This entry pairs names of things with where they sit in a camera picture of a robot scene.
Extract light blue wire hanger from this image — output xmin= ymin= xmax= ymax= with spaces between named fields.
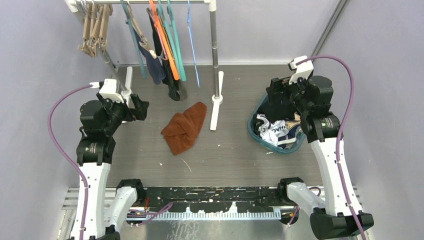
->
xmin=186 ymin=0 xmax=201 ymax=88

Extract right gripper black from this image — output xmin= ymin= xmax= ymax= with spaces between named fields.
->
xmin=267 ymin=73 xmax=312 ymax=114

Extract teal laundry basket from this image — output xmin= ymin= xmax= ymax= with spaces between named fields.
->
xmin=246 ymin=92 xmax=307 ymax=155

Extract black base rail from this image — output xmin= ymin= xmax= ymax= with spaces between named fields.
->
xmin=132 ymin=186 xmax=295 ymax=213

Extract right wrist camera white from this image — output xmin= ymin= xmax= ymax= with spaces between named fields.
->
xmin=288 ymin=55 xmax=314 ymax=85

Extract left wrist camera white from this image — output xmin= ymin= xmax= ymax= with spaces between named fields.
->
xmin=99 ymin=78 xmax=124 ymax=104

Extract teal hanger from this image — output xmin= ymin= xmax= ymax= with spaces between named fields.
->
xmin=158 ymin=0 xmax=182 ymax=81
xmin=120 ymin=0 xmax=147 ymax=79
xmin=167 ymin=0 xmax=187 ymax=82

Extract orange hanger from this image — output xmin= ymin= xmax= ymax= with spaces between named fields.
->
xmin=149 ymin=0 xmax=180 ymax=81

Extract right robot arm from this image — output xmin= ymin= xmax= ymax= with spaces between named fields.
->
xmin=266 ymin=76 xmax=374 ymax=240

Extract white black printed garment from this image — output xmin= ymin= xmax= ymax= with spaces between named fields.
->
xmin=253 ymin=114 xmax=289 ymax=147

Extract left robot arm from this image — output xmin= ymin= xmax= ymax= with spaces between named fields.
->
xmin=69 ymin=93 xmax=150 ymax=240

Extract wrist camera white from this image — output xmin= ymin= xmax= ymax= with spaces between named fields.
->
xmin=288 ymin=55 xmax=314 ymax=85
xmin=99 ymin=78 xmax=124 ymax=104

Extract beige wooden hangers bunch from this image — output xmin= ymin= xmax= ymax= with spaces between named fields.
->
xmin=78 ymin=4 xmax=113 ymax=58

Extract teal hanger middle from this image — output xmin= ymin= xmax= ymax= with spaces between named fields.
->
xmin=158 ymin=0 xmax=182 ymax=81

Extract white garment rack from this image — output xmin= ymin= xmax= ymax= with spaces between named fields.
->
xmin=65 ymin=0 xmax=224 ymax=131

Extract teal hanger left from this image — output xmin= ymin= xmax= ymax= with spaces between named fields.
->
xmin=120 ymin=0 xmax=147 ymax=79

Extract brown towel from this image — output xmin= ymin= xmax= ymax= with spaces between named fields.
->
xmin=161 ymin=102 xmax=207 ymax=156

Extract navy underwear cream waistband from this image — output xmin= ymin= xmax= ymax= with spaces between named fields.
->
xmin=135 ymin=33 xmax=166 ymax=85

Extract teal hanger right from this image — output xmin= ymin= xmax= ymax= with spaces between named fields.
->
xmin=167 ymin=0 xmax=187 ymax=82

